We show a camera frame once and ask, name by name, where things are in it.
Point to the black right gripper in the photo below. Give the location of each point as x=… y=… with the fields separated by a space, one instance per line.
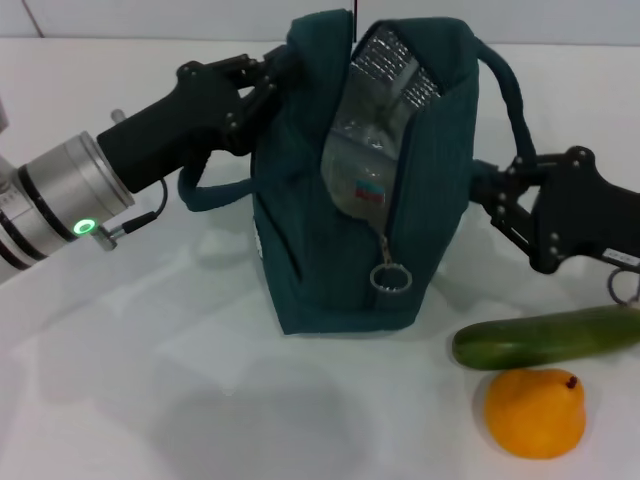
x=580 y=210

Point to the orange yellow pear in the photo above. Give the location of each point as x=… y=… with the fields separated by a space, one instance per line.
x=535 y=415

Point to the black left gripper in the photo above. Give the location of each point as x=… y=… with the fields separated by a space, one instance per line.
x=185 y=125

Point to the green cucumber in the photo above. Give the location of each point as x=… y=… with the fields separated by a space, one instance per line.
x=540 y=337

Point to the clear food container blue lid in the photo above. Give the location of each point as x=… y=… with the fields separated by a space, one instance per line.
x=360 y=170

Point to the dark teal fabric lunch bag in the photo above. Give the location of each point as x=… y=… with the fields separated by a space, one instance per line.
x=300 y=260

